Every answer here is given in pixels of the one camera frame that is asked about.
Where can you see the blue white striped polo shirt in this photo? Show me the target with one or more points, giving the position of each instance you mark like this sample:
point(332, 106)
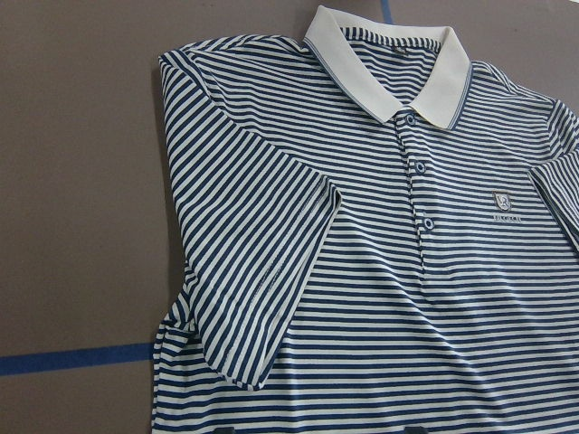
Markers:
point(380, 236)

